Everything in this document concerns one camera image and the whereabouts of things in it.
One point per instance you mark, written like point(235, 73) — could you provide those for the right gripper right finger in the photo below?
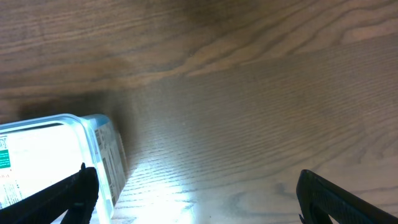
point(321, 201)

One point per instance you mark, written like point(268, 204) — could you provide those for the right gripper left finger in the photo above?
point(75, 197)

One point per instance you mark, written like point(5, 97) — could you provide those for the white green medicine box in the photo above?
point(32, 160)

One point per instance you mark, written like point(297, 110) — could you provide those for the clear plastic container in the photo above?
point(104, 209)

